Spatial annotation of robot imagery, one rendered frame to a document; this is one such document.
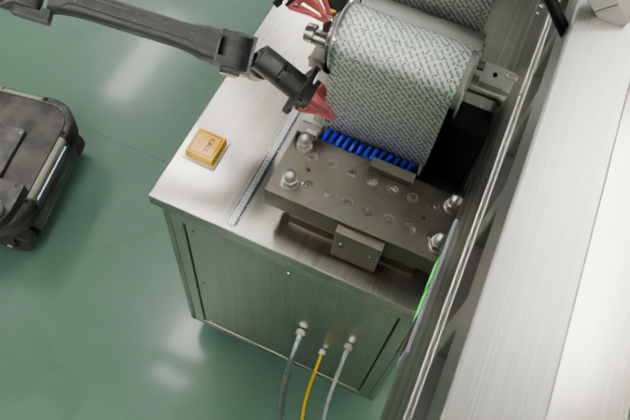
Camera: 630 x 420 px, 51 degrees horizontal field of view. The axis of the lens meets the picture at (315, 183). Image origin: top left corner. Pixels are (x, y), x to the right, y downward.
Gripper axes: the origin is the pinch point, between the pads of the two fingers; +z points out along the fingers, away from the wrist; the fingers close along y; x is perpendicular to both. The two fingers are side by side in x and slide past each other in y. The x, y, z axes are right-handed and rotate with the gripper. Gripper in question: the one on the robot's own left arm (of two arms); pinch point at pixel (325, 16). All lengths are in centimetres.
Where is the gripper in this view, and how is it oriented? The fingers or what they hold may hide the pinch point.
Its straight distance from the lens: 132.6
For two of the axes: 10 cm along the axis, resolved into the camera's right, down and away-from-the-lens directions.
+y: -4.4, 7.2, -5.3
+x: 5.8, -2.2, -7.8
